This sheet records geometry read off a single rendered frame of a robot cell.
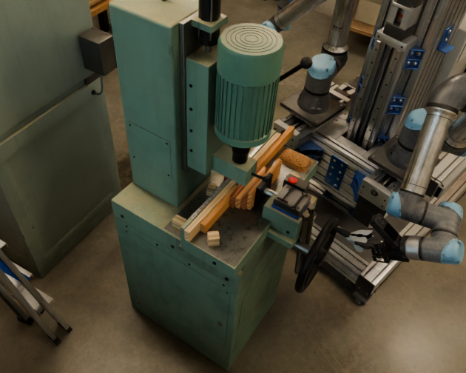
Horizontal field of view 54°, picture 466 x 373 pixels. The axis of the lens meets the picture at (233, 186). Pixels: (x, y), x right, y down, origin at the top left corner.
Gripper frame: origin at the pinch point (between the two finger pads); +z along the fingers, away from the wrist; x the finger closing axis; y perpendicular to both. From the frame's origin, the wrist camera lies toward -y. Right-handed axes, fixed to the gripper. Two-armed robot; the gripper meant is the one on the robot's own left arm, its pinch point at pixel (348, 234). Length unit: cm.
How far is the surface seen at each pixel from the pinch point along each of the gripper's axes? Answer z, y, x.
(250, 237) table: 21.6, -14.9, -21.3
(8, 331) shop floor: 147, 15, -74
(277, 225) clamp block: 17.5, -12.3, -11.6
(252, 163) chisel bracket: 21.4, -34.2, -6.9
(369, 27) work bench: 105, 17, 272
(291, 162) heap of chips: 25.8, -18.5, 16.8
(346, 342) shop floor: 31, 85, 13
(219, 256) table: 25.0, -17.1, -33.5
